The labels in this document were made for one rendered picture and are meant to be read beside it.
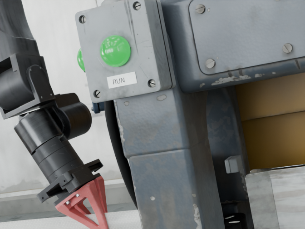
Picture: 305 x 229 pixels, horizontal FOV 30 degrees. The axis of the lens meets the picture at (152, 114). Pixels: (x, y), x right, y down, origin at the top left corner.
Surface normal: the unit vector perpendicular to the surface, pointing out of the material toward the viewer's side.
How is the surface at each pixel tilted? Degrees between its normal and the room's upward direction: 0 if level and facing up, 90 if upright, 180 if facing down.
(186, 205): 90
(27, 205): 90
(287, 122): 90
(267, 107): 90
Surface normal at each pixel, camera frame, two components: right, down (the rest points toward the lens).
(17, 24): 0.72, -0.45
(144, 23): -0.37, 0.12
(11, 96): -0.27, 0.58
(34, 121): 0.11, -0.23
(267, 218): -0.11, 0.07
